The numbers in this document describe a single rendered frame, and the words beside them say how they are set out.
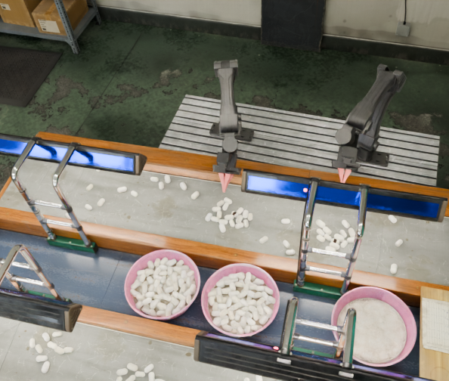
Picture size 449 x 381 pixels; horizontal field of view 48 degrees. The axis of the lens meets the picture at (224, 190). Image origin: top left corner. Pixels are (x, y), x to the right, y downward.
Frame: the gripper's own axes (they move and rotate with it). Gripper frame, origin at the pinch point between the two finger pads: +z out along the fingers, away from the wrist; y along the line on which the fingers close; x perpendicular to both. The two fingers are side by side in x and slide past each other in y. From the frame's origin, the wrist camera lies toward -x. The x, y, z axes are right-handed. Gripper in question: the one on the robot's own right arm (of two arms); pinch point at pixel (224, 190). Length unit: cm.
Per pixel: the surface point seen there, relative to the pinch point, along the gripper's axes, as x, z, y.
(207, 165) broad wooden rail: 13.7, -8.3, -11.2
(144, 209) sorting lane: -0.5, 12.3, -30.7
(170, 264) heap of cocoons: -14.2, 28.9, -13.2
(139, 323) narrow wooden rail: -32, 46, -16
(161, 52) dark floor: 176, -83, -98
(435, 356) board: -27, 39, 78
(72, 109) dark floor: 131, -30, -140
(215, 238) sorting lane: -5.1, 18.1, 0.3
